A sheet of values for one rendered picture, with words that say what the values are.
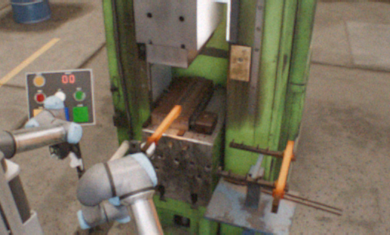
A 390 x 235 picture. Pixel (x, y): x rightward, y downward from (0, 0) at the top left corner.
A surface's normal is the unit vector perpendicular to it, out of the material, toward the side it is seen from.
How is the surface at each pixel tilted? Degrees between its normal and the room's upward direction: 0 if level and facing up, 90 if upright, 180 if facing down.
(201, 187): 90
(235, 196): 0
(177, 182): 90
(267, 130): 90
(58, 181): 0
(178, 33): 90
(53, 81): 60
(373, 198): 0
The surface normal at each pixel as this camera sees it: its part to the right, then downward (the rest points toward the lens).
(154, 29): -0.33, 0.53
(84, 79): 0.07, 0.06
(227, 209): -0.01, -0.83
